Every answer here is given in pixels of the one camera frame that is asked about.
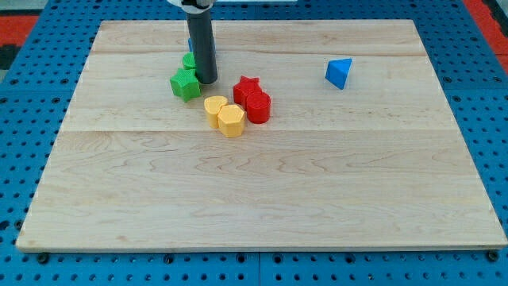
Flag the red cylinder block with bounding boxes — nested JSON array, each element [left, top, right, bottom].
[[245, 91, 271, 124]]

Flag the light wooden board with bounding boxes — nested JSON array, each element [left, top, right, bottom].
[[16, 20, 507, 253]]

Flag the red star block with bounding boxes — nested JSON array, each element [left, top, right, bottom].
[[233, 75, 261, 108]]

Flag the yellow heart block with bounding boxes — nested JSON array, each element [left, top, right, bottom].
[[203, 95, 228, 129]]

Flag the green star block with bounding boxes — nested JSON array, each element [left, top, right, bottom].
[[169, 68, 201, 102]]

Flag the blue triangle block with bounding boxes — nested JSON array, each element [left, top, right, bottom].
[[325, 58, 352, 90]]

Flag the yellow hexagon block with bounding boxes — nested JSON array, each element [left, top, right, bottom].
[[217, 105, 245, 138]]

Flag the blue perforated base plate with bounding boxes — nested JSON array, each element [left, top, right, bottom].
[[1, 0, 507, 285]]

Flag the green cylinder block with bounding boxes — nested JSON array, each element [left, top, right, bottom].
[[182, 52, 196, 70]]

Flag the blue cube block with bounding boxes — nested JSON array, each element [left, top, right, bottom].
[[188, 38, 216, 52]]

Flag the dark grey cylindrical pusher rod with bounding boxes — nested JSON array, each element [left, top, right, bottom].
[[187, 10, 217, 84]]

